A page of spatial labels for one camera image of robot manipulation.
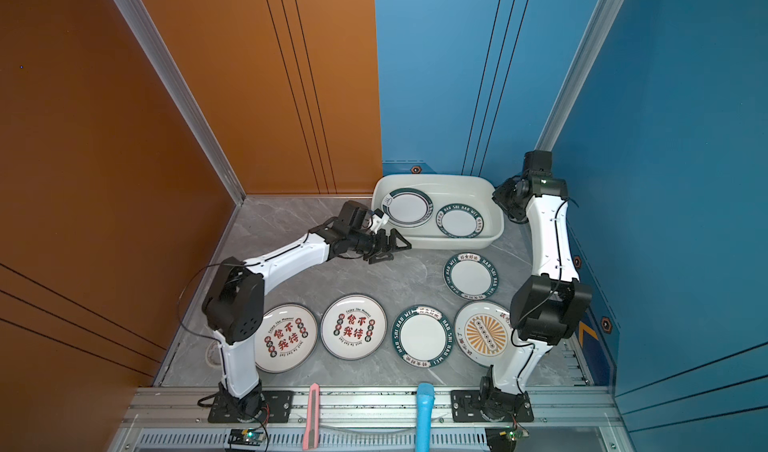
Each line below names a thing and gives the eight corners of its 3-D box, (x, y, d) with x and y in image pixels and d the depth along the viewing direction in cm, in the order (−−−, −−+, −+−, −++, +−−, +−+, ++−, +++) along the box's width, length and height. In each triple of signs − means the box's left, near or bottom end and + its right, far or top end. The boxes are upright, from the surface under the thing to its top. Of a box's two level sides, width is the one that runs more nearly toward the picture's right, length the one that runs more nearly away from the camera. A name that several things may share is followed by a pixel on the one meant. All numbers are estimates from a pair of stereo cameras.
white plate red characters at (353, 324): (317, 357, 83) (315, 355, 81) (326, 295, 95) (325, 292, 93) (386, 357, 83) (386, 354, 81) (387, 295, 95) (387, 292, 93)
